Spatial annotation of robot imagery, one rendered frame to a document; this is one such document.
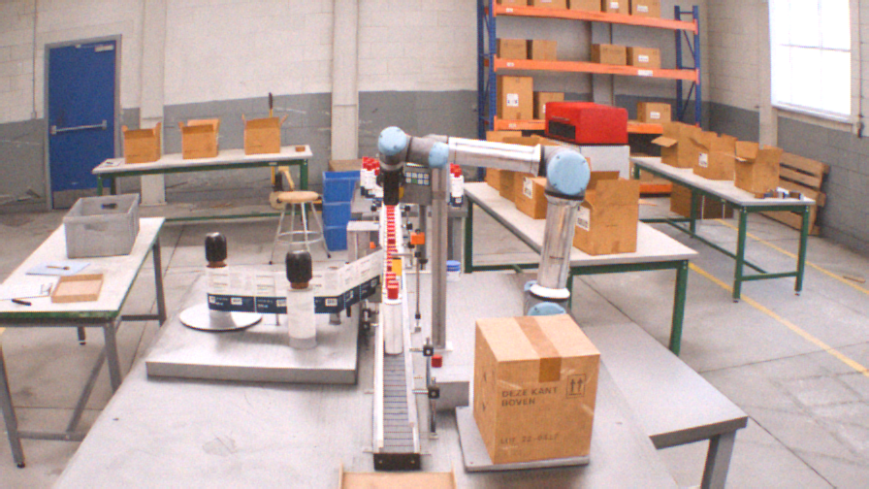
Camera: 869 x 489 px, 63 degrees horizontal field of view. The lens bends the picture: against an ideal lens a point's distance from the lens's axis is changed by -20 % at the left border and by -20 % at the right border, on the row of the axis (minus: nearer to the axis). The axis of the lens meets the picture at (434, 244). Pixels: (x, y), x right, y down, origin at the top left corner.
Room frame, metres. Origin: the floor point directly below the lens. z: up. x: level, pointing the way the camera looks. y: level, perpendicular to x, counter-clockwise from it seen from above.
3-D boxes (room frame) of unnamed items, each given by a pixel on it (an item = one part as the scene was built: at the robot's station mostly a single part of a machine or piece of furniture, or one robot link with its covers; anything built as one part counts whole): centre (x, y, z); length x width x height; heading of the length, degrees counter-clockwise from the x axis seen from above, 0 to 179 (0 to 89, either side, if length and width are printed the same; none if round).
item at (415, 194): (2.72, 0.05, 1.38); 0.17 x 0.10 x 0.19; 58
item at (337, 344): (2.71, 0.58, 0.86); 0.80 x 0.67 x 0.05; 3
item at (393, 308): (2.47, 0.12, 0.98); 0.05 x 0.05 x 0.20
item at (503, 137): (5.95, -0.51, 0.97); 0.45 x 0.40 x 0.37; 103
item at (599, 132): (8.24, -1.45, 0.61); 0.70 x 0.60 x 1.22; 23
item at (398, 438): (2.61, 0.13, 0.86); 1.65 x 0.08 x 0.04; 3
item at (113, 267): (3.88, 1.83, 0.40); 1.90 x 0.75 x 0.80; 11
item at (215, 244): (2.75, 0.74, 1.04); 0.09 x 0.09 x 0.29
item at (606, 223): (4.24, -0.85, 0.97); 0.51 x 0.39 x 0.37; 106
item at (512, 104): (10.11, -1.90, 1.26); 2.78 x 0.61 x 2.51; 101
